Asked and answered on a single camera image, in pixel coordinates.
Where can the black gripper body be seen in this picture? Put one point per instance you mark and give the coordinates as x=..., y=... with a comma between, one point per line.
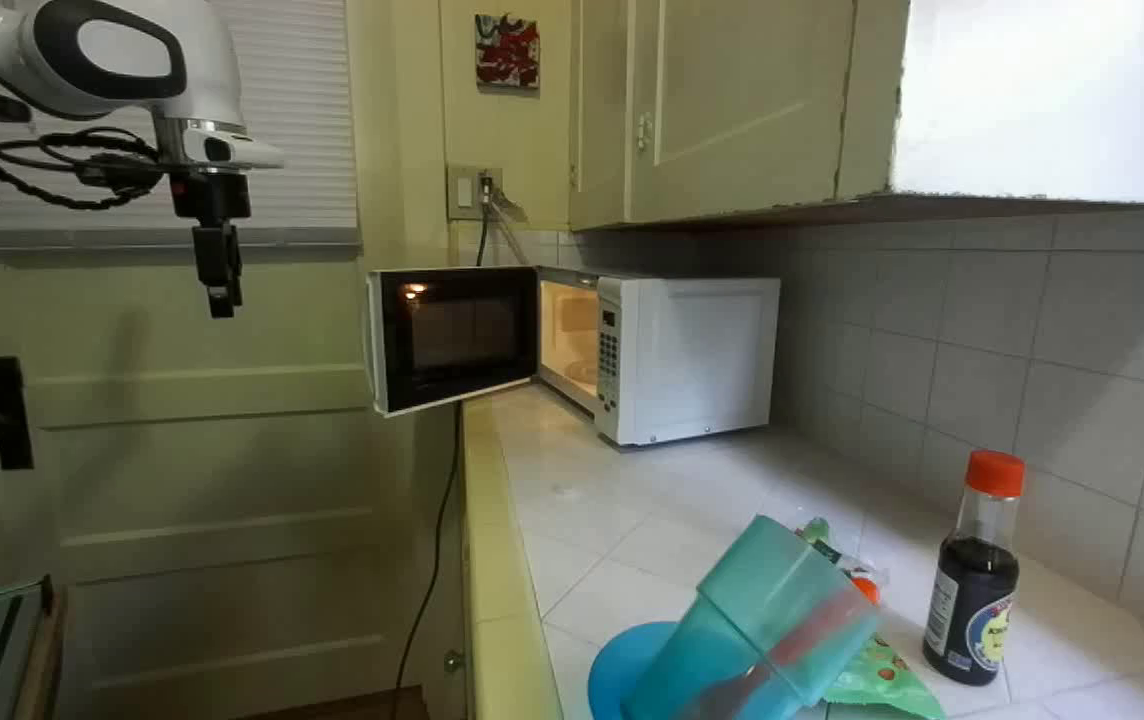
x=215, y=200

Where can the blue plastic bowl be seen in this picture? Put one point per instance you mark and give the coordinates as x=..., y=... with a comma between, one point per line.
x=616, y=672

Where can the teal translucent plastic cup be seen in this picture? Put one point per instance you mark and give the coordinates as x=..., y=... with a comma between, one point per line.
x=759, y=626

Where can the black glass microwave door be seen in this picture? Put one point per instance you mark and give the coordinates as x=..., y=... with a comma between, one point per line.
x=458, y=334

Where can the white microwave oven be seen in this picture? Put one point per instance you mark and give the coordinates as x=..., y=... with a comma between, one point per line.
x=692, y=353

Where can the clear plastic snack wrapper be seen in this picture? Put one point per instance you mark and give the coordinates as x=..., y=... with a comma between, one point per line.
x=839, y=549

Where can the brown wooden spoon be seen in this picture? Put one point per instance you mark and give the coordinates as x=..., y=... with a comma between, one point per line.
x=799, y=641

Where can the green snack bag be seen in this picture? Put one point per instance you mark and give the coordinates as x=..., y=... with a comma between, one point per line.
x=894, y=682

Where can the soy sauce bottle red cap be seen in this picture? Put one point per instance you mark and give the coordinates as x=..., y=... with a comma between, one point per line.
x=972, y=603

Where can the bright window pane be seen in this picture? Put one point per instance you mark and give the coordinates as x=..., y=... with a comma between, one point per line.
x=1059, y=94

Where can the beige wall outlet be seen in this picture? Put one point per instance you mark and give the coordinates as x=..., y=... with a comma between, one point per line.
x=461, y=190

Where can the red wall picture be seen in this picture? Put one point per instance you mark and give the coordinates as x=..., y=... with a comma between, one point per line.
x=505, y=53

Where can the pale green wall cabinet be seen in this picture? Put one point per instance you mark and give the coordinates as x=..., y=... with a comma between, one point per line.
x=732, y=107

